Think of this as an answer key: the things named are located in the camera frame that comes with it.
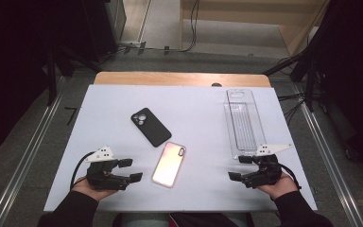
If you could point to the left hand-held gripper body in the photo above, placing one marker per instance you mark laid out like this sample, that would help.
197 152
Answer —
102 176

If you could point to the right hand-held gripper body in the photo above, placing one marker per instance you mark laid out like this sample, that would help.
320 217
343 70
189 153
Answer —
269 171

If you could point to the clear plastic rack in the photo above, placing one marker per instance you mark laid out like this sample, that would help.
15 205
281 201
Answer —
244 126

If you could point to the black phone case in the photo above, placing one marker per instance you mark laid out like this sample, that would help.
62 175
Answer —
152 127

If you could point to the person's left hand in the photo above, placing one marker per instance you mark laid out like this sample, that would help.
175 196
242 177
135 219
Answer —
89 190

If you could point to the person's right hand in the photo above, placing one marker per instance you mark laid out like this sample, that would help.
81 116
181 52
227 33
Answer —
280 189

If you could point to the white board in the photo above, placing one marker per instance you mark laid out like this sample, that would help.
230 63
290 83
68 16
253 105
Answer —
195 110

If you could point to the wooden table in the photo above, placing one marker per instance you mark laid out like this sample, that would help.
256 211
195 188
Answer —
170 78

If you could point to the black metal stand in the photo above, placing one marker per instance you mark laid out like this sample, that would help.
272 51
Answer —
52 85
283 64

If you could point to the black curtain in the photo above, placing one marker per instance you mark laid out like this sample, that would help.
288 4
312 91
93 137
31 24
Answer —
353 63
12 63

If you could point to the wooden shelf unit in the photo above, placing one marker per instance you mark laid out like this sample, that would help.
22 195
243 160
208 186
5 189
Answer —
233 17

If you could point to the metal floor rail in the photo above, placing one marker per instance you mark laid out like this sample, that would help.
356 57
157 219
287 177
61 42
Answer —
25 157
327 157

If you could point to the small black floor bracket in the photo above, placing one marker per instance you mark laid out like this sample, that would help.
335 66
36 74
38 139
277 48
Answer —
141 47
166 50

